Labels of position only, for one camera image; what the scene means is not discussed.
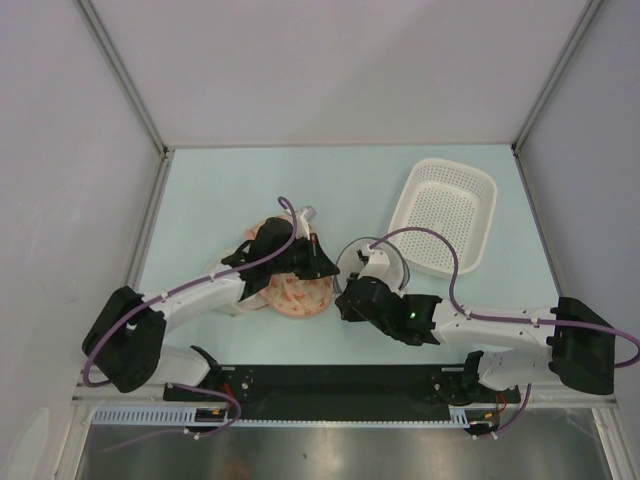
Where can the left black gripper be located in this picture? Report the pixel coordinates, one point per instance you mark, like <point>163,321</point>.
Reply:
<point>317,263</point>

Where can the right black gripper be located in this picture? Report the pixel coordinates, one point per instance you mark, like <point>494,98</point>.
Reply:
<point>347,312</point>

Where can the white mesh laundry bag blue trim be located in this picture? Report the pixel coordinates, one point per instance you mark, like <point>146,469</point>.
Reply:
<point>397,277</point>

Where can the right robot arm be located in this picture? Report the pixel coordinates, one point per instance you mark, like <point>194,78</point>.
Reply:
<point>568,342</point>

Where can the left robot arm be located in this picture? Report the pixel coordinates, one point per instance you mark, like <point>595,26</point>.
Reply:
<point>125,345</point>

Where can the floral pink mesh laundry bag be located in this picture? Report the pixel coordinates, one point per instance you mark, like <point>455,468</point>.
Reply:
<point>295,295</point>

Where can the plain white mesh laundry bag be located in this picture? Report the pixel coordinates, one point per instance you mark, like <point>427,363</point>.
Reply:
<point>253,303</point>

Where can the white perforated plastic basket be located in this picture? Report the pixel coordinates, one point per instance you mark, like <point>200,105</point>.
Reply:
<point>444,206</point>

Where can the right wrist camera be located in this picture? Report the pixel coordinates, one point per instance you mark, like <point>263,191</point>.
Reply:
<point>375,262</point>

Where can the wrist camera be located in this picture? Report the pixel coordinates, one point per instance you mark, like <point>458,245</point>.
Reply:
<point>375,262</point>
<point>306,217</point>

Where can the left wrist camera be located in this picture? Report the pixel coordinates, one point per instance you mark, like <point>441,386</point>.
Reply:
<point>306,217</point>

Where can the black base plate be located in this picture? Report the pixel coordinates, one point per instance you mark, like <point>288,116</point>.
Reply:
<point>432,384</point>

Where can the white slotted cable duct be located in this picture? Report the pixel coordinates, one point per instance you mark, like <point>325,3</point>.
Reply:
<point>299,411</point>

